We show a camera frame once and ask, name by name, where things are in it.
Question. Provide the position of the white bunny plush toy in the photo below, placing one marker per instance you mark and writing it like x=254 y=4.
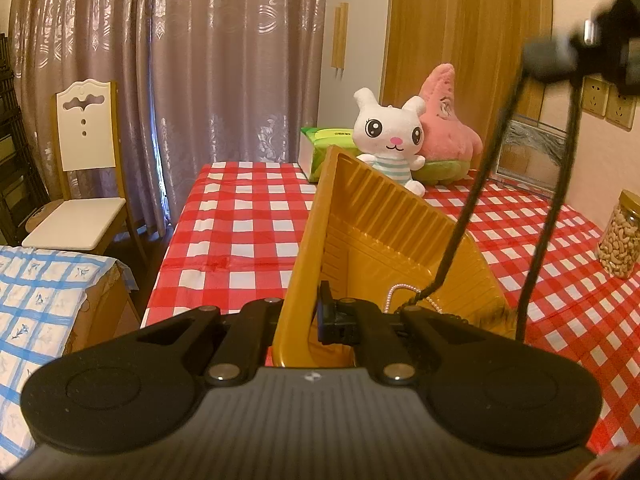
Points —
x=390 y=138

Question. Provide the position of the wooden door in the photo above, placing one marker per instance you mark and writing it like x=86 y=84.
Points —
x=482 y=39

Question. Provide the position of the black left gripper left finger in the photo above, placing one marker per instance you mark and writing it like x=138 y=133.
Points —
x=243 y=348

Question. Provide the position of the glass picture frame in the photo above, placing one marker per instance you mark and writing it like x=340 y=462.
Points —
x=530 y=156

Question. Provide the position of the wooden wardrobe handle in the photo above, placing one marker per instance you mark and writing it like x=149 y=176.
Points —
x=339 y=40

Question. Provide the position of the wall socket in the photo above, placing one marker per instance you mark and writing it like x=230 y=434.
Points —
x=595 y=96
x=620 y=109

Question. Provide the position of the jar of nuts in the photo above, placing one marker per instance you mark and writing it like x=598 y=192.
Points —
x=618 y=249

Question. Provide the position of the left wall socket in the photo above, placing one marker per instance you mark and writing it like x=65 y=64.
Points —
x=595 y=96

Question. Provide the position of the yellow plastic tray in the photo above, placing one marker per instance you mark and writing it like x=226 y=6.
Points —
x=371 y=239

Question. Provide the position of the grey patterned curtain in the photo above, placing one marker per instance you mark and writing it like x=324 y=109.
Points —
x=198 y=81

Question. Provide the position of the white wooden chair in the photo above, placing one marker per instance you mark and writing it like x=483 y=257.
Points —
x=87 y=151

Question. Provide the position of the red checkered tablecloth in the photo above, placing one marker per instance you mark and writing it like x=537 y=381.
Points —
x=238 y=236

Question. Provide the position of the green tissue pack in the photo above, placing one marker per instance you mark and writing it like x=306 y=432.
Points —
x=315 y=142

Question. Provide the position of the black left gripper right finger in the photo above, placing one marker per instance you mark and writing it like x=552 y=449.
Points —
x=362 y=326

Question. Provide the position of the dark shelf rack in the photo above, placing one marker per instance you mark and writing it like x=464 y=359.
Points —
x=22 y=190

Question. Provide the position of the blue checkered cloth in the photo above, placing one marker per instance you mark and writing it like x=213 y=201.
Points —
x=53 y=303

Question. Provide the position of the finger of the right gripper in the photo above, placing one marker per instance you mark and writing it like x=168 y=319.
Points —
x=554 y=59

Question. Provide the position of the pink starfish plush toy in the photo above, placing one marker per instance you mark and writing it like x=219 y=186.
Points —
x=449 y=145

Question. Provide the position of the right wall socket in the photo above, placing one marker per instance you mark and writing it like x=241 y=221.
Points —
x=620 y=109

